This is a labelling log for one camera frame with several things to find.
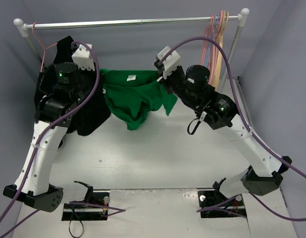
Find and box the green t shirt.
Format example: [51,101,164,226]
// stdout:
[100,69,178,131]

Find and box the pink wire hanger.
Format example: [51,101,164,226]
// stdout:
[201,14,216,67]
[209,10,223,87]
[31,22,59,73]

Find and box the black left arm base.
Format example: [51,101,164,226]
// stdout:
[61,180,110,221]

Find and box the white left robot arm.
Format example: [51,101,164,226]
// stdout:
[3,62,100,212]

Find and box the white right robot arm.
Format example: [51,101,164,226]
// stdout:
[157,65,289,204]

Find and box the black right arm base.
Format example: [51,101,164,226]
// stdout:
[197,178,247,219]

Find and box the beige plastic hanger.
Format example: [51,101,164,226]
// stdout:
[213,10,229,90]

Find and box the metal clothes rack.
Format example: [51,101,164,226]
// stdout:
[13,7,250,82]

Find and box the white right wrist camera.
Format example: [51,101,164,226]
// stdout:
[154,46,181,79]

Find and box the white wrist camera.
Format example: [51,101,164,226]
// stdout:
[154,46,181,79]
[71,45,95,71]

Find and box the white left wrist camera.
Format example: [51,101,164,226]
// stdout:
[71,45,95,71]

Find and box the blue wire hanger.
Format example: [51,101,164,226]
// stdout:
[205,14,220,71]

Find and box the thin black cable loop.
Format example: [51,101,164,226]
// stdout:
[68,205,83,238]

